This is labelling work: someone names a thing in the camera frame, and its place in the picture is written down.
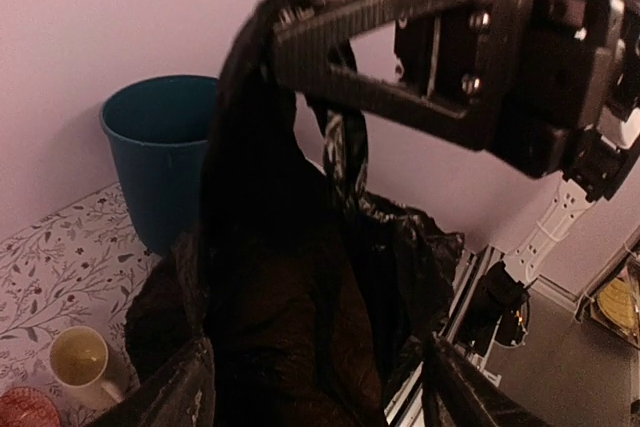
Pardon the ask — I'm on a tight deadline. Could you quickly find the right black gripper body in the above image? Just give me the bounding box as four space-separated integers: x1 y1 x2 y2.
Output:
394 0 639 201

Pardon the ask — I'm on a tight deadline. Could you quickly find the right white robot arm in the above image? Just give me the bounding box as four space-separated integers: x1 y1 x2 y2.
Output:
271 0 639 285

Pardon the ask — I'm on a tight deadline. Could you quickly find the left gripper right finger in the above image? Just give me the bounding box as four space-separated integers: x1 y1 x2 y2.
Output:
422 335 546 426

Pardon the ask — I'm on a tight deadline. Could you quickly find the floral patterned table mat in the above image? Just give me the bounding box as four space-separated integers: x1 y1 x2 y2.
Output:
1 183 159 426

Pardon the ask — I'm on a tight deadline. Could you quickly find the black plastic trash bag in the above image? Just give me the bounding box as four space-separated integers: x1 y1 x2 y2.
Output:
125 0 464 426

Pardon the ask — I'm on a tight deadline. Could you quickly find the red patterned small bowl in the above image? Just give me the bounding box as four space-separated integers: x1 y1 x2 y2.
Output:
1 387 62 427

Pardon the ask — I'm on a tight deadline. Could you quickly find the cream ceramic mug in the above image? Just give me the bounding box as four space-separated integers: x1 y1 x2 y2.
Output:
49 326 128 410

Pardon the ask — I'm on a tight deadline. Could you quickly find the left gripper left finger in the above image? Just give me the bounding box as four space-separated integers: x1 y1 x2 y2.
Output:
92 337 215 427

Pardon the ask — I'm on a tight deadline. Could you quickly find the teal plastic trash bin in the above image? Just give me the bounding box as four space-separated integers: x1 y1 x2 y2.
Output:
100 75 218 256

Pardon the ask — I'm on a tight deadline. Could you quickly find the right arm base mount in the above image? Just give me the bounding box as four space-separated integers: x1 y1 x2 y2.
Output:
457 260 530 355

